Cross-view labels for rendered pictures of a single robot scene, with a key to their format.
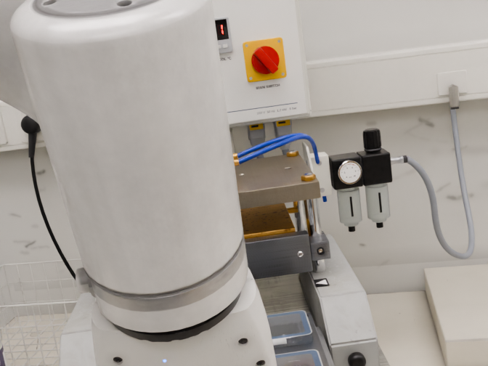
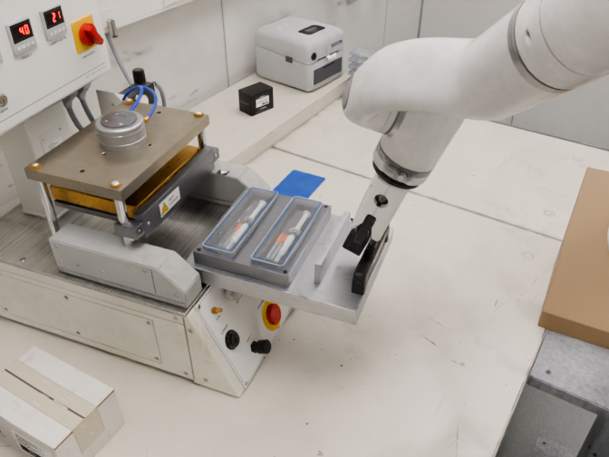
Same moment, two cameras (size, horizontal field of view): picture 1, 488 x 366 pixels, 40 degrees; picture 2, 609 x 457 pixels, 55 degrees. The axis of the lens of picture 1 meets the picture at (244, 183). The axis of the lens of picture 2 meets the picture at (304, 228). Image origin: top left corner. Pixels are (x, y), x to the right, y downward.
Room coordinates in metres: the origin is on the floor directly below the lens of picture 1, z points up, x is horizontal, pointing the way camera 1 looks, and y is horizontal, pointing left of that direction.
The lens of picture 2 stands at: (0.20, 0.75, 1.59)
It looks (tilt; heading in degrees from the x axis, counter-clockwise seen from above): 37 degrees down; 292
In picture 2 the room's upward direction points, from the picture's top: straight up
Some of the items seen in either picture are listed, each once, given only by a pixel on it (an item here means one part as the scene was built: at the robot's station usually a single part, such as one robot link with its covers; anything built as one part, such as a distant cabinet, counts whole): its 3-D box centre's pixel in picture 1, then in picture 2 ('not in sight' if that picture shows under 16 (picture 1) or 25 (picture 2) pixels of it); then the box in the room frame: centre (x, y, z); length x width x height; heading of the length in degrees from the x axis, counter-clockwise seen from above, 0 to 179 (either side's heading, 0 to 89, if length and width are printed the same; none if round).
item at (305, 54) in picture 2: not in sight; (300, 52); (0.93, -1.00, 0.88); 0.25 x 0.20 x 0.17; 164
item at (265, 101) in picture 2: not in sight; (256, 98); (0.96, -0.72, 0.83); 0.09 x 0.06 x 0.07; 66
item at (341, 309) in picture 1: (333, 296); (210, 179); (0.74, -0.09, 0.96); 0.26 x 0.05 x 0.07; 1
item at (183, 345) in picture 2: not in sight; (157, 258); (0.81, 0.04, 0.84); 0.53 x 0.37 x 0.17; 1
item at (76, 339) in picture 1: (101, 327); (125, 264); (0.74, 0.19, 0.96); 0.25 x 0.05 x 0.07; 1
